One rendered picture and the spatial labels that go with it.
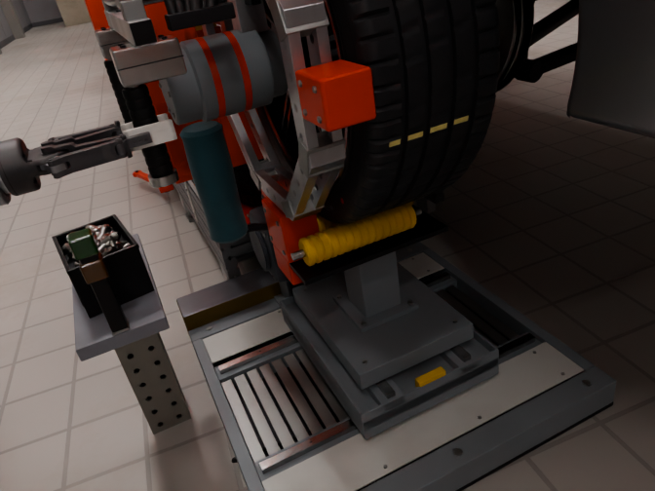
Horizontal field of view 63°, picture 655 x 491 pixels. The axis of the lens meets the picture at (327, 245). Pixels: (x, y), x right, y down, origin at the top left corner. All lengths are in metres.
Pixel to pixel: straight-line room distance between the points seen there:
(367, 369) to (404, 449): 0.18
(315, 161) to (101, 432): 1.05
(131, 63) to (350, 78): 0.30
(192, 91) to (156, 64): 0.16
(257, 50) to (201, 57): 0.10
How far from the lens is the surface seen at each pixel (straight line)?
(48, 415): 1.76
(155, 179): 0.85
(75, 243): 1.00
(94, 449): 1.58
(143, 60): 0.81
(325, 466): 1.22
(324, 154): 0.82
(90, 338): 1.12
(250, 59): 0.97
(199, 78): 0.95
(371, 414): 1.19
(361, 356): 1.22
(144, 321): 1.11
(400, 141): 0.83
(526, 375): 1.38
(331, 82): 0.70
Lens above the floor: 1.04
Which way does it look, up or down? 30 degrees down
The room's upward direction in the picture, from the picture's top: 10 degrees counter-clockwise
